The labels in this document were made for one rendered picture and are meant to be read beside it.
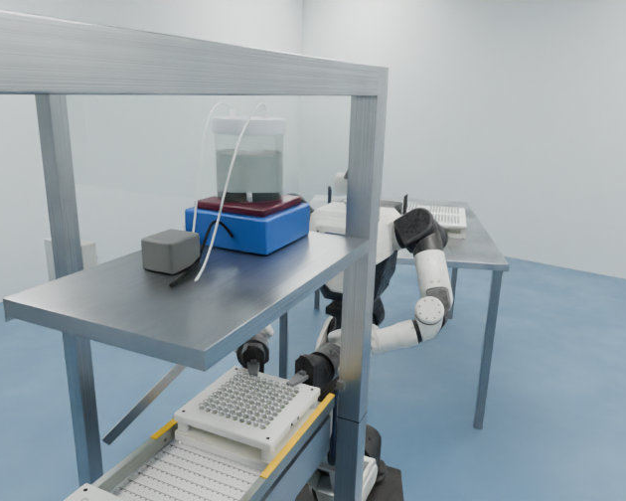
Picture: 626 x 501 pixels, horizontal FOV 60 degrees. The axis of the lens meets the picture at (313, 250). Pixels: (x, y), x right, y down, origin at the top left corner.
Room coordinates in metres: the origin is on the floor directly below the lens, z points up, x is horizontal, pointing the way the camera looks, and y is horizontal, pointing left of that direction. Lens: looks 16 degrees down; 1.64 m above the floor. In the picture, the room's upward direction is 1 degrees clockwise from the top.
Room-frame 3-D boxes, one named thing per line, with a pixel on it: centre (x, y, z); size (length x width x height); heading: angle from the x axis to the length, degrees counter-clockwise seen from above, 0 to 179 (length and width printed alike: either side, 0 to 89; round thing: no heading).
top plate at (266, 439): (1.11, 0.13, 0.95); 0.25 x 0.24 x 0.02; 65
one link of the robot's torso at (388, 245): (1.73, -0.15, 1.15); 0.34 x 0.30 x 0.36; 65
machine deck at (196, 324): (0.99, 0.18, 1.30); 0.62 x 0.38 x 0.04; 155
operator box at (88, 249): (1.71, 0.79, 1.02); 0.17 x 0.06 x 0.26; 65
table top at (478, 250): (3.22, -0.46, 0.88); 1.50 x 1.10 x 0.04; 173
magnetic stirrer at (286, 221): (1.17, 0.15, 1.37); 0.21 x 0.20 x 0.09; 65
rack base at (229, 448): (1.11, 0.13, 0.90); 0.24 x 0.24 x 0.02; 65
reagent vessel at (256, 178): (1.17, 0.14, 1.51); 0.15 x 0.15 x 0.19
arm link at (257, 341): (1.33, 0.16, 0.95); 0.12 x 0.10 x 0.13; 7
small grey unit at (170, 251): (0.97, 0.26, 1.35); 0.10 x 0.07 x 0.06; 155
